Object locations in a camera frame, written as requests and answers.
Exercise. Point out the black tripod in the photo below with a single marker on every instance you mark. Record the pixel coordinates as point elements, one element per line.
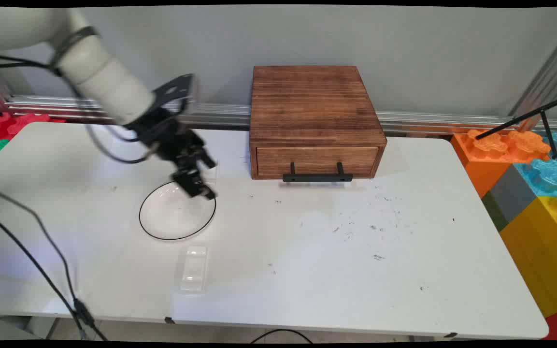
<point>524,116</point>

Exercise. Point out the brown wooden drawer cabinet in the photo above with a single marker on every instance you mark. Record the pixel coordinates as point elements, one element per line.
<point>312,104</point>

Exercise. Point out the orange foam block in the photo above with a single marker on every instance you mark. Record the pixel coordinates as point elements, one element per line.
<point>476,164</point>

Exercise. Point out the grey foam block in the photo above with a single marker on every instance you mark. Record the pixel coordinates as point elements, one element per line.
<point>512,193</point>

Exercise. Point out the white plate with black rim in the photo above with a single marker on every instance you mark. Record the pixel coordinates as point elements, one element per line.
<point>174,217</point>

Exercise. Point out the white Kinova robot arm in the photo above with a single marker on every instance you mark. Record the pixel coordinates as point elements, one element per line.
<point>99,77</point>

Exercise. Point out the blue foam block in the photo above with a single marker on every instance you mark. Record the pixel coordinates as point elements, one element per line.
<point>549,179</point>

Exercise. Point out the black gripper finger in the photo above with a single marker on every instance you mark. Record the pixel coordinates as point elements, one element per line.
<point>207,157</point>
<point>195,186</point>

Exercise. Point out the clear plastic box near edge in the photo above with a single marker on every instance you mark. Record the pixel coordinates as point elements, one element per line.
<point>193,268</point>

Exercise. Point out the black wrist camera mount plate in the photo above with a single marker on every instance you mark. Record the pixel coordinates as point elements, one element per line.
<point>174,92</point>

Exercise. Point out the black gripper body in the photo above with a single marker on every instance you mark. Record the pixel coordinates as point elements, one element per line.
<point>167,137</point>

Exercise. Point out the yellow foam block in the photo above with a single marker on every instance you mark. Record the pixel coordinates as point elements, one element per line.
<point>539,251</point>

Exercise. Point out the aluminium rail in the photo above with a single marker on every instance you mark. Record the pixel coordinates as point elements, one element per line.
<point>220,114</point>

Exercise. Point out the white ceramic cutlery rest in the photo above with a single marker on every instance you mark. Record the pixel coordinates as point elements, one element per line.
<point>215,174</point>

